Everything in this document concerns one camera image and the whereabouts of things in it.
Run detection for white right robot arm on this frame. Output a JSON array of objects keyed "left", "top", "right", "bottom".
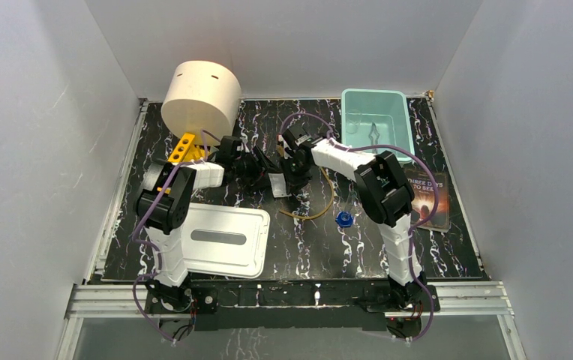
[{"left": 277, "top": 125, "right": 422, "bottom": 311}]

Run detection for white paper packet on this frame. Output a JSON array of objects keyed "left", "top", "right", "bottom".
[{"left": 268, "top": 172, "right": 290, "bottom": 199}]

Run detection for white rectangular bin lid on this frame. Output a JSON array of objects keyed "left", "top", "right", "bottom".
[{"left": 181, "top": 202, "right": 271, "bottom": 279}]

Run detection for small clear glass beaker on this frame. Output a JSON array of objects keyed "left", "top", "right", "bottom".
[{"left": 344, "top": 112, "right": 363, "bottom": 134}]

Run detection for brown paperback book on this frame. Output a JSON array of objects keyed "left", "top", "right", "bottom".
[{"left": 406, "top": 169, "right": 451, "bottom": 233}]

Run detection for blue capped clear tube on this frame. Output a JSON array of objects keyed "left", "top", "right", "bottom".
[{"left": 335, "top": 190, "right": 357, "bottom": 229}]

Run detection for metal crucible tongs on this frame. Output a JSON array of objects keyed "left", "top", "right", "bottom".
[{"left": 368, "top": 122, "right": 380, "bottom": 146}]

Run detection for aluminium frame rail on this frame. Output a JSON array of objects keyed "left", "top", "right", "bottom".
[{"left": 65, "top": 281, "right": 514, "bottom": 319}]

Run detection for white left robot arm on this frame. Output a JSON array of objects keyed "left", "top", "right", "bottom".
[{"left": 133, "top": 133, "right": 278, "bottom": 312}]

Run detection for mint green plastic bin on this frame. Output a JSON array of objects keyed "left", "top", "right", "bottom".
[{"left": 340, "top": 88, "right": 415, "bottom": 155}]

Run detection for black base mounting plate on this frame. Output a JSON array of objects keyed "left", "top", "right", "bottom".
[{"left": 144, "top": 278, "right": 441, "bottom": 336}]

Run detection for beige cylindrical container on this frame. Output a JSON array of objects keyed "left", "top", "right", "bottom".
[{"left": 160, "top": 60, "right": 242, "bottom": 139}]

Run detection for yellow test tube rack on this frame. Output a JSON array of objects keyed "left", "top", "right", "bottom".
[{"left": 153, "top": 133, "right": 206, "bottom": 167}]

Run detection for tan rubber tube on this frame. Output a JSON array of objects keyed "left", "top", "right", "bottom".
[{"left": 279, "top": 166, "right": 336, "bottom": 221}]

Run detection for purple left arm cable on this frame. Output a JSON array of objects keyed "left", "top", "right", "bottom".
[{"left": 131, "top": 130, "right": 223, "bottom": 344}]

